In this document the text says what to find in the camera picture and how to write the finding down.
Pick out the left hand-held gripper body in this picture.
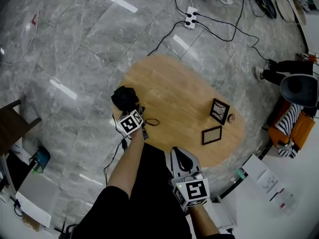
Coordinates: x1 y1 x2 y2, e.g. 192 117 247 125
117 105 145 136

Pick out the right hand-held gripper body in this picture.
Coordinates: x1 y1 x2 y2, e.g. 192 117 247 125
171 171 210 212

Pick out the person's left forearm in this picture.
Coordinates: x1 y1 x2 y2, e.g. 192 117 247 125
106 129 146 199

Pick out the person's right forearm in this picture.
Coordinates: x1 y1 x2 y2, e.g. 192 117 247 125
189 204 221 239

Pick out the person's black clothing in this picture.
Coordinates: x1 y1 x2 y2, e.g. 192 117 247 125
72 143 236 239

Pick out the oval wooden table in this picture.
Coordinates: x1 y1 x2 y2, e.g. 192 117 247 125
112 55 246 169

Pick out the white open booklet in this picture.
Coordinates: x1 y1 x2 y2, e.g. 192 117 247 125
241 154 285 201

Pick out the white worktable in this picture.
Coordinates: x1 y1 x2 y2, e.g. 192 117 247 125
219 123 319 239

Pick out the small striped cloth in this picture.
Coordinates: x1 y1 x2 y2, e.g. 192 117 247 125
277 140 300 158

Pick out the blue waste bin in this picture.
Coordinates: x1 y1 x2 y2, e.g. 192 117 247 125
28 146 51 174

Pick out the black white striped blanket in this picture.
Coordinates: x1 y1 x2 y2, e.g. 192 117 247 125
275 103 304 136

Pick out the orange sofa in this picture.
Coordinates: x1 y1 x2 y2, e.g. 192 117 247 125
268 101 316 151

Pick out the white square power strip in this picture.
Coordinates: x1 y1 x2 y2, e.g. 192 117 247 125
184 6 199 29

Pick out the grey shell device with hole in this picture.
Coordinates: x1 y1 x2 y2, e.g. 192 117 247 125
280 74 319 108

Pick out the black oval tray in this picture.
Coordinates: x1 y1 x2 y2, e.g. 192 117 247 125
261 0 277 19

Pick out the round white side table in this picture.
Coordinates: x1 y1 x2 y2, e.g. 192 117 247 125
274 0 307 26

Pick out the brown flat picture frame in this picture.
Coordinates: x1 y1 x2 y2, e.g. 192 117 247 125
201 125 223 146

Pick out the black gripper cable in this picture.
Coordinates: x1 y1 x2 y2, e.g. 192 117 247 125
103 123 129 186

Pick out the black standing picture frame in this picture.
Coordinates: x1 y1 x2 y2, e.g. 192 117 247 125
209 98 230 125

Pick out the long white floor cable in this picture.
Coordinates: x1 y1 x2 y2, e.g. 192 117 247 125
0 0 47 66

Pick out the black floor cable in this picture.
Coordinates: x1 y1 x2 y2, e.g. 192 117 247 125
195 12 271 61

